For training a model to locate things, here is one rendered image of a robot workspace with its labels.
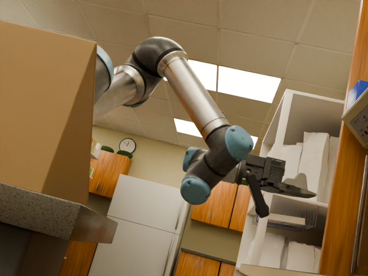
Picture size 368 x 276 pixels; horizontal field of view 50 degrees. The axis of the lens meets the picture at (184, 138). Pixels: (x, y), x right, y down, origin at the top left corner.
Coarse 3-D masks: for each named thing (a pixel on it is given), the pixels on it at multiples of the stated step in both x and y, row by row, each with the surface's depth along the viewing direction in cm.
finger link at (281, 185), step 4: (272, 184) 103; (276, 184) 102; (280, 184) 102; (284, 184) 102; (280, 188) 102; (284, 188) 101; (288, 188) 101; (292, 188) 102; (296, 188) 102; (300, 188) 102; (296, 192) 102
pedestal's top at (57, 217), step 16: (0, 192) 42; (16, 192) 42; (32, 192) 43; (0, 208) 42; (16, 208) 42; (32, 208) 42; (48, 208) 42; (64, 208) 42; (80, 208) 42; (16, 224) 42; (32, 224) 42; (48, 224) 42; (64, 224) 42; (80, 224) 44; (96, 224) 53; (112, 224) 67; (80, 240) 47; (96, 240) 56; (112, 240) 72
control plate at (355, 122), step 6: (366, 108) 120; (360, 114) 125; (366, 114) 122; (354, 120) 130; (360, 120) 127; (366, 120) 124; (354, 126) 132; (360, 126) 129; (366, 126) 126; (360, 132) 131; (366, 138) 129
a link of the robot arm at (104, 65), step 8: (96, 56) 73; (104, 56) 76; (96, 64) 72; (104, 64) 75; (96, 72) 71; (104, 72) 74; (112, 72) 78; (96, 80) 71; (104, 80) 74; (112, 80) 80; (96, 88) 71; (104, 88) 76; (96, 96) 73
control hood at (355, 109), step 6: (366, 90) 116; (360, 96) 120; (366, 96) 117; (354, 102) 125; (360, 102) 122; (366, 102) 119; (348, 108) 131; (354, 108) 127; (360, 108) 123; (348, 114) 132; (354, 114) 129; (348, 120) 134; (348, 126) 136; (354, 132) 134; (360, 138) 133; (366, 144) 131
